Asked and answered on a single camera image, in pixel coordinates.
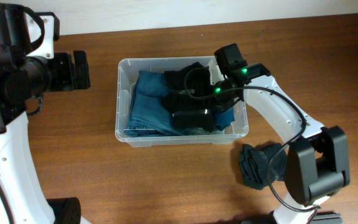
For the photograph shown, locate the black garment with tape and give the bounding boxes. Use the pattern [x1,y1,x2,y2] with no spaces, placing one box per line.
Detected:
[162,62,215,131]

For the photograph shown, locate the dark blue jeans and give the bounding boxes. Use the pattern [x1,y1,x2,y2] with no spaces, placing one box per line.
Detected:
[124,70,193,138]

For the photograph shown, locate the teal blue shirt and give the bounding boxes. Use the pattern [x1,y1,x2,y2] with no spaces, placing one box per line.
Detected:
[213,108,235,131]

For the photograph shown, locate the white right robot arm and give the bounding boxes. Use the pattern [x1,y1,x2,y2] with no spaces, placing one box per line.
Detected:
[214,44,350,223]

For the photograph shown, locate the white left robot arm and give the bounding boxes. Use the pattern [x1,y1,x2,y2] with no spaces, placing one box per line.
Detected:
[0,3,91,223]

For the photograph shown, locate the light blue folded jeans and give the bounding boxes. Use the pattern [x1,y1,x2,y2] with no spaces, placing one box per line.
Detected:
[183,128,224,136]

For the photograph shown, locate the dark green-black folded garment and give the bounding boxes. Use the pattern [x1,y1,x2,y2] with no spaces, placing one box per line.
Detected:
[239,143,287,190]

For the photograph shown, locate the clear plastic storage bin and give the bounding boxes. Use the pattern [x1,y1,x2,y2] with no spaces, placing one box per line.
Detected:
[115,56,249,147]

